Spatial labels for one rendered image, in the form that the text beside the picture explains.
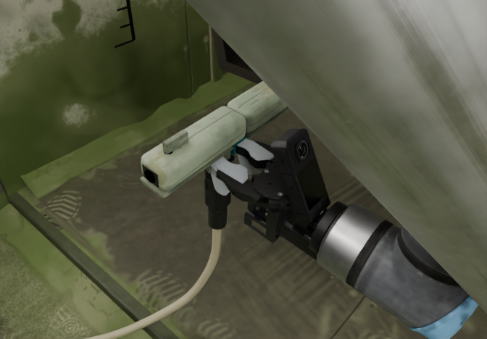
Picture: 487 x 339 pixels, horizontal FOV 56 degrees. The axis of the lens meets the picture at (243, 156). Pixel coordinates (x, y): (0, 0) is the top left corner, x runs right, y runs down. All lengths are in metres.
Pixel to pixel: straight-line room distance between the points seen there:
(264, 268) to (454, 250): 0.88
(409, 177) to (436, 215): 0.03
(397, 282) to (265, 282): 0.56
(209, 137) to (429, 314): 0.32
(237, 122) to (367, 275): 0.25
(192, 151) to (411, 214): 0.40
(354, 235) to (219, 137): 0.20
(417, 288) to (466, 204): 0.35
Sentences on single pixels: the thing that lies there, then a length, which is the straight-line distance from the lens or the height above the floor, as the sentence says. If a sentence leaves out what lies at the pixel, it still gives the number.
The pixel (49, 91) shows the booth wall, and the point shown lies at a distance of 1.34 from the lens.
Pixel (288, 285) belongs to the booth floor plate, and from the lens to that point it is 1.06.
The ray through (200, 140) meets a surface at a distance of 0.57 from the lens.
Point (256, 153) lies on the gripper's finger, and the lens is 0.62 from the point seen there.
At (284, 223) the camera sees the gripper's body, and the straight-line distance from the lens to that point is 0.61.
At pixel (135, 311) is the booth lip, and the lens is 1.04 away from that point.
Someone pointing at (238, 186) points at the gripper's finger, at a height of 0.50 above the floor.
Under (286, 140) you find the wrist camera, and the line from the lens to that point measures 0.52.
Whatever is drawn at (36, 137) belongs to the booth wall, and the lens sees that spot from 1.37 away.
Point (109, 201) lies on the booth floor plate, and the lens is 1.29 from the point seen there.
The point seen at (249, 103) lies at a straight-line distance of 0.64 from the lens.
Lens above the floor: 0.88
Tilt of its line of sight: 37 degrees down
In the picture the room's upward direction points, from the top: straight up
